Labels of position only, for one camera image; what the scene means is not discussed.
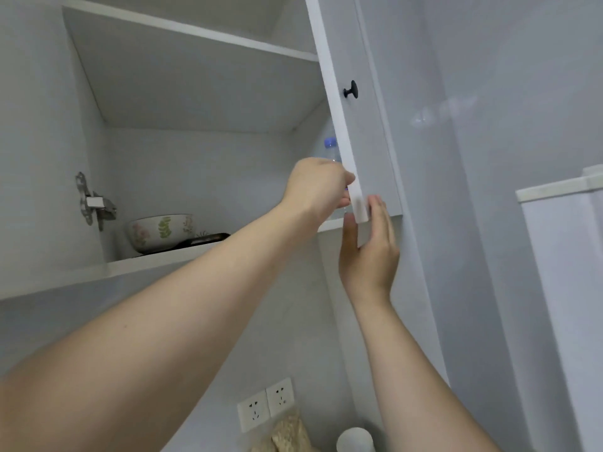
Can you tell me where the white wall cabinet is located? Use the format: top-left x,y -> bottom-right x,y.
0,0 -> 406,302

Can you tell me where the person's right forearm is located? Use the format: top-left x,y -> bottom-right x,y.
350,295 -> 501,452

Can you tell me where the clear bottle with blue cap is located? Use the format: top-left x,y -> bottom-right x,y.
323,136 -> 353,214

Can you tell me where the floral ceramic bowl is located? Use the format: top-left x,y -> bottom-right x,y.
124,213 -> 195,255

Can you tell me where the white tall cupboard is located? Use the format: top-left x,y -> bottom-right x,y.
515,163 -> 603,452

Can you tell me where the metal cabinet hinge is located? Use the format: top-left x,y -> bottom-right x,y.
75,171 -> 118,232

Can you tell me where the white wall socket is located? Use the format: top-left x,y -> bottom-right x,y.
236,390 -> 272,434
265,377 -> 296,419

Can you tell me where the person's right hand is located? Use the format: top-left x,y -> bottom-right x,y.
339,195 -> 401,307

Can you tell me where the beige woven item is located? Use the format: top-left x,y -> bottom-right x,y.
250,412 -> 314,452

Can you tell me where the white cabinet door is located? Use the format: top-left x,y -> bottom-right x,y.
304,0 -> 404,225

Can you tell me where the white round container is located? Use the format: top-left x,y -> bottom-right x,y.
335,427 -> 377,452

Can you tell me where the person's left hand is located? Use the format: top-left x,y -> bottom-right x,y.
280,157 -> 356,227

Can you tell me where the person's left forearm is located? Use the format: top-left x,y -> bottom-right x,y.
0,201 -> 322,452

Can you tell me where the dark shallow plate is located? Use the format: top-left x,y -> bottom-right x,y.
175,232 -> 231,252

